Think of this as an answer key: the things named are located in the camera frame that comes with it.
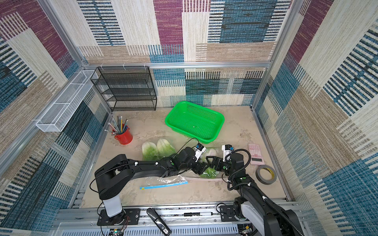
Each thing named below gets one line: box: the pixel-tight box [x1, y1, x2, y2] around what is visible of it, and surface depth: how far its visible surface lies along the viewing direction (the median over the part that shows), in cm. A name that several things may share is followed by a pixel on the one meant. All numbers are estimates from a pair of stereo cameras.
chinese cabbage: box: [200, 167, 220, 179], surface depth 81 cm
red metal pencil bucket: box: [111, 125, 133, 146], surface depth 99 cm
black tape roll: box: [255, 164, 278, 185], surface depth 86 cm
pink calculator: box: [248, 143, 265, 165], surface depth 96 cm
